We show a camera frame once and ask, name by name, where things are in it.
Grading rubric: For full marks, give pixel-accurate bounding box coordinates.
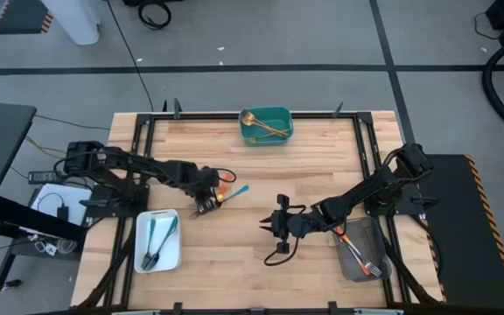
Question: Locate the coiled black cable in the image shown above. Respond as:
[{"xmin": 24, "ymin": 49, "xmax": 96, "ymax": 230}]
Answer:
[{"xmin": 136, "ymin": 0, "xmax": 173, "ymax": 31}]

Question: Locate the white plastic bin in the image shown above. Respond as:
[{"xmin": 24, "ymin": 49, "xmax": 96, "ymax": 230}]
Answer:
[{"xmin": 133, "ymin": 208, "xmax": 182, "ymax": 275}]

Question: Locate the yellow floor cable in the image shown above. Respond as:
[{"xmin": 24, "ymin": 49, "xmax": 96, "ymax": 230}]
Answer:
[{"xmin": 24, "ymin": 134, "xmax": 67, "ymax": 159}]

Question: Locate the gold fork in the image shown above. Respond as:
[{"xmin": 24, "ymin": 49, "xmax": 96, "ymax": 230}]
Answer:
[
  {"xmin": 248, "ymin": 129, "xmax": 291, "ymax": 144},
  {"xmin": 240, "ymin": 109, "xmax": 291, "ymax": 135},
  {"xmin": 241, "ymin": 113, "xmax": 289, "ymax": 139}
]

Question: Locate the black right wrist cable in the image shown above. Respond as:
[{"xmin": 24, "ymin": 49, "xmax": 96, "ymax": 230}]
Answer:
[{"xmin": 263, "ymin": 205, "xmax": 308, "ymax": 267}]

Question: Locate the hazard-striped black platform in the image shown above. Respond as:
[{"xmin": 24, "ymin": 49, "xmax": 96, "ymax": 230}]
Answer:
[{"xmin": 409, "ymin": 152, "xmax": 504, "ymax": 312}]

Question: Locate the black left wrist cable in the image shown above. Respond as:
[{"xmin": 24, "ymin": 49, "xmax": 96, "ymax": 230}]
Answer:
[{"xmin": 215, "ymin": 167, "xmax": 237, "ymax": 185}]

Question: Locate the hazard-striped black floor mat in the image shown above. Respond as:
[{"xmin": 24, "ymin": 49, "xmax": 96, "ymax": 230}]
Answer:
[{"xmin": 0, "ymin": 0, "xmax": 55, "ymax": 36}]

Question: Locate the white pedestal column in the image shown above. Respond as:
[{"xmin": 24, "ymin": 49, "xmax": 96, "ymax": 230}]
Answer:
[{"xmin": 40, "ymin": 0, "xmax": 102, "ymax": 46}]

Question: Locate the long black floor cable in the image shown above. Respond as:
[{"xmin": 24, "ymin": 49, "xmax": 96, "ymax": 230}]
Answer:
[{"xmin": 104, "ymin": 0, "xmax": 156, "ymax": 113}]

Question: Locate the white paper sheet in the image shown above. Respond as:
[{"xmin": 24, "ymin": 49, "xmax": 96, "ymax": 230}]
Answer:
[{"xmin": 30, "ymin": 182, "xmax": 94, "ymax": 228}]

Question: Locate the black power adapter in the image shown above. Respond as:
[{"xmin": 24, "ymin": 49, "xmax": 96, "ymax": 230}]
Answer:
[{"xmin": 27, "ymin": 170, "xmax": 64, "ymax": 186}]

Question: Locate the grey translucent plastic bin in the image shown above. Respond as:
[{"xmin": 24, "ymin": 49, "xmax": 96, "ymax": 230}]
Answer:
[{"xmin": 332, "ymin": 216, "xmax": 393, "ymax": 284}]

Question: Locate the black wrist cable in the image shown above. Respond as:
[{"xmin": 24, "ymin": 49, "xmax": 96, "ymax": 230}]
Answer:
[
  {"xmin": 215, "ymin": 167, "xmax": 237, "ymax": 185},
  {"xmin": 263, "ymin": 205, "xmax": 308, "ymax": 267}
]

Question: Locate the thin black floor cable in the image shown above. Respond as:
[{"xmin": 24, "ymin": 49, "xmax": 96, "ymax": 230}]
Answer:
[{"xmin": 32, "ymin": 114, "xmax": 112, "ymax": 131}]

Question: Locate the teal plastic bin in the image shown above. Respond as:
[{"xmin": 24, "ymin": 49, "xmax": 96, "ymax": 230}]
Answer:
[{"xmin": 237, "ymin": 106, "xmax": 295, "ymax": 148}]

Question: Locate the white cable bundle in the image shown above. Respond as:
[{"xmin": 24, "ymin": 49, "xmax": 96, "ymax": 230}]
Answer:
[{"xmin": 31, "ymin": 235, "xmax": 79, "ymax": 257}]

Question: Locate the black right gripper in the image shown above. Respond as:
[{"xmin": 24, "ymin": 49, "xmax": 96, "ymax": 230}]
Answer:
[{"xmin": 259, "ymin": 194, "xmax": 327, "ymax": 254}]

